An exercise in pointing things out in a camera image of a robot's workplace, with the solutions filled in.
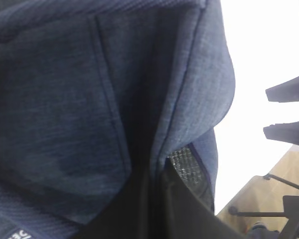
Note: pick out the navy blue lunch bag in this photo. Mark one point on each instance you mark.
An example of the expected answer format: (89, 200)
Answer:
(90, 89)

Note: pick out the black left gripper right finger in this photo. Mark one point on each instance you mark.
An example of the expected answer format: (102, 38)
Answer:
(186, 217)

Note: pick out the black metal stand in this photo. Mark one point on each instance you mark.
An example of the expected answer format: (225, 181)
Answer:
(269, 202)

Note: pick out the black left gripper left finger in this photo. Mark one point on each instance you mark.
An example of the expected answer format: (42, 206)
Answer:
(127, 215)

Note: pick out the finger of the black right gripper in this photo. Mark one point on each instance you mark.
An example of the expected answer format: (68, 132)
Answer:
(285, 92)
(284, 132)

